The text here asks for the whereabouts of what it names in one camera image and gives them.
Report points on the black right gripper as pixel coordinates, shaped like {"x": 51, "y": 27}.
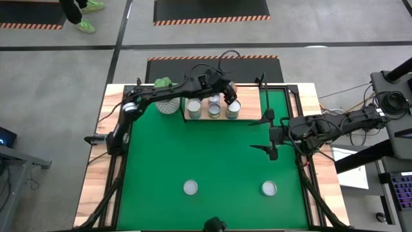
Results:
{"x": 297, "y": 132}

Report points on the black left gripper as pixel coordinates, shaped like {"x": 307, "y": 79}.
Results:
{"x": 214, "y": 83}

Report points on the silver-lidded tin can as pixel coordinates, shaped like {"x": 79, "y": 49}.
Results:
{"x": 214, "y": 109}
{"x": 190, "y": 187}
{"x": 269, "y": 188}
{"x": 235, "y": 112}

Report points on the tin can green-yellow label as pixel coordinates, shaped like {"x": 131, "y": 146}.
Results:
{"x": 194, "y": 106}

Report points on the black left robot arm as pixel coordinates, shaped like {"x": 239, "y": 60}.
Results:
{"x": 161, "y": 91}

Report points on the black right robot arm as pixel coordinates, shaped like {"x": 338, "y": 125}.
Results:
{"x": 354, "y": 120}

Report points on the wooden board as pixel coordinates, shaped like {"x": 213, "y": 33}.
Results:
{"x": 251, "y": 103}

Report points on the black hazard-striped floor mat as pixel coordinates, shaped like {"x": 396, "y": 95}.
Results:
{"x": 210, "y": 9}
{"x": 29, "y": 13}
{"x": 257, "y": 69}

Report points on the green table mat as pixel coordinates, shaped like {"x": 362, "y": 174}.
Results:
{"x": 222, "y": 161}

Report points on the potted succulent in white pot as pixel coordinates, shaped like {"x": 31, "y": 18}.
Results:
{"x": 167, "y": 106}

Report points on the black support beam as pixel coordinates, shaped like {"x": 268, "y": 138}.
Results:
{"x": 360, "y": 159}

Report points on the white paper sheet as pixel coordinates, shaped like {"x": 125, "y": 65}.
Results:
{"x": 354, "y": 178}

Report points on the grey equipment stand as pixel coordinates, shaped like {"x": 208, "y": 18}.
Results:
{"x": 399, "y": 135}

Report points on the black computer mouse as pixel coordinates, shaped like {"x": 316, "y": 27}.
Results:
{"x": 380, "y": 217}

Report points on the black pole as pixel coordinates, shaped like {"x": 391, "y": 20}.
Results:
{"x": 400, "y": 71}

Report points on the backlit computer keyboard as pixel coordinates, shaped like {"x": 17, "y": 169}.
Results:
{"x": 404, "y": 191}

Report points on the person's foot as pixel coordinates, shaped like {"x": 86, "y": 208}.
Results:
{"x": 93, "y": 5}
{"x": 86, "y": 26}

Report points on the person's leg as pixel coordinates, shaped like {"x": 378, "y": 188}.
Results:
{"x": 71, "y": 11}

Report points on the grey metal desk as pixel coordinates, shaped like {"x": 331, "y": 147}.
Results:
{"x": 19, "y": 154}

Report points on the black electronic device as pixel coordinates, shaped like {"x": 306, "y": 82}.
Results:
{"x": 7, "y": 137}

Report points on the black metal table frame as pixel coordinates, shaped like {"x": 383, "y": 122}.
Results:
{"x": 293, "y": 89}

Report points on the black camera on mount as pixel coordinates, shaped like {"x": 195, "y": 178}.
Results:
{"x": 214, "y": 224}

